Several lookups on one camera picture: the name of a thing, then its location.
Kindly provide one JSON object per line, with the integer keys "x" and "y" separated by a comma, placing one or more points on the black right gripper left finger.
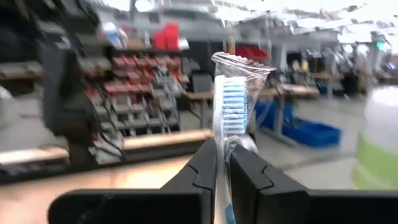
{"x": 186, "y": 199}

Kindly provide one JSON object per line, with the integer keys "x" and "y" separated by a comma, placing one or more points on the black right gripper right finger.
{"x": 280, "y": 202}

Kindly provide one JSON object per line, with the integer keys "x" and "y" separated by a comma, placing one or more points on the clear plastic zip bag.
{"x": 233, "y": 105}

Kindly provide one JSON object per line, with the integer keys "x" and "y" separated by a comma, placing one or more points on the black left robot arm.
{"x": 68, "y": 118}

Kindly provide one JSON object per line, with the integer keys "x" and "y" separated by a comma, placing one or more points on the blue plastic bin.
{"x": 311, "y": 133}

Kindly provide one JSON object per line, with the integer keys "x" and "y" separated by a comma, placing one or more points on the wooden workbench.
{"x": 295, "y": 90}

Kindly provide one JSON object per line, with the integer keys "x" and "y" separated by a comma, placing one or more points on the shelf rack with red bins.
{"x": 140, "y": 93}

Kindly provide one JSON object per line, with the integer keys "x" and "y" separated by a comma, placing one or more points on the red storage containers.
{"x": 168, "y": 37}

